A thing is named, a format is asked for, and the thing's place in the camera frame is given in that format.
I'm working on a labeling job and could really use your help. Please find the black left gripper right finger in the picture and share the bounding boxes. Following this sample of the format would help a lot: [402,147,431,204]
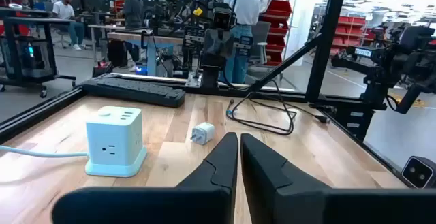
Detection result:
[240,133,436,224]

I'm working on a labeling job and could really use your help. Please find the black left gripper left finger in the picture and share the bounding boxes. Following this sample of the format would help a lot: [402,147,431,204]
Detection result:
[51,131,239,224]

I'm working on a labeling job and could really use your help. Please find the white USB wall charger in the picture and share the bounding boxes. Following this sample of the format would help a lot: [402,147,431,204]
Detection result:
[190,121,216,146]

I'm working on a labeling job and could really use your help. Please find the black USB cable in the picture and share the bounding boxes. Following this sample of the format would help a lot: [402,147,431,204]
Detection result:
[225,79,330,137]

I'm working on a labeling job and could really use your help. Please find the person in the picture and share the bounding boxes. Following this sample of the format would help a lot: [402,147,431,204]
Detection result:
[217,0,262,84]
[51,0,86,52]
[116,0,144,69]

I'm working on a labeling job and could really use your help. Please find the wooden desk blue legs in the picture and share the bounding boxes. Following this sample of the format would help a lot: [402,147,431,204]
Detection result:
[87,24,187,77]

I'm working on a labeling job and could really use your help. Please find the red bin shelf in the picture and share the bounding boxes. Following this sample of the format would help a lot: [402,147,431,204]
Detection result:
[260,0,293,67]

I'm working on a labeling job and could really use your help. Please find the black flat power strip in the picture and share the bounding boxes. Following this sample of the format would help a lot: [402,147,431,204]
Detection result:
[80,76,187,109]

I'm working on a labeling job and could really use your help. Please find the pale green cube power strip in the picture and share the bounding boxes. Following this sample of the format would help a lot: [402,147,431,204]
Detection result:
[84,106,149,178]

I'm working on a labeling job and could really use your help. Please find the red storage shelves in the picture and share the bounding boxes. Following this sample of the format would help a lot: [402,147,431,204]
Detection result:
[329,15,367,55]

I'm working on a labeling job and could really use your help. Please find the black wheeled cart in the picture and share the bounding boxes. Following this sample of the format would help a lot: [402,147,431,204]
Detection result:
[0,7,78,99]

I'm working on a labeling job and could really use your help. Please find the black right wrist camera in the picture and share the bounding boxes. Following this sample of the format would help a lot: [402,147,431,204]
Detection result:
[211,5,237,31]

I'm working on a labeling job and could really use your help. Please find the black table-level camera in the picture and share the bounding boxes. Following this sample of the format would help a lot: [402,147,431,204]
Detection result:
[401,155,436,189]

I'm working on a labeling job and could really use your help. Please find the pale green power cord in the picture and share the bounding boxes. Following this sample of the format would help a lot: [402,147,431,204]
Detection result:
[0,144,90,159]

